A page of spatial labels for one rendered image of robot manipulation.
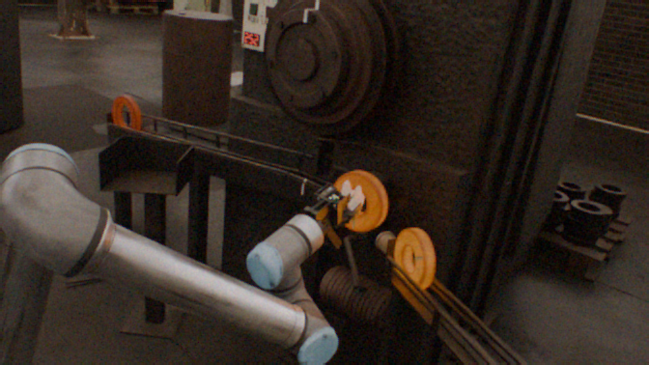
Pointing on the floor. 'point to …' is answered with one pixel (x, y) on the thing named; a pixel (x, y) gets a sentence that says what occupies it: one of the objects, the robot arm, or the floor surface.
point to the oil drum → (196, 67)
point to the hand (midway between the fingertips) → (359, 194)
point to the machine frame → (420, 151)
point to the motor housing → (352, 310)
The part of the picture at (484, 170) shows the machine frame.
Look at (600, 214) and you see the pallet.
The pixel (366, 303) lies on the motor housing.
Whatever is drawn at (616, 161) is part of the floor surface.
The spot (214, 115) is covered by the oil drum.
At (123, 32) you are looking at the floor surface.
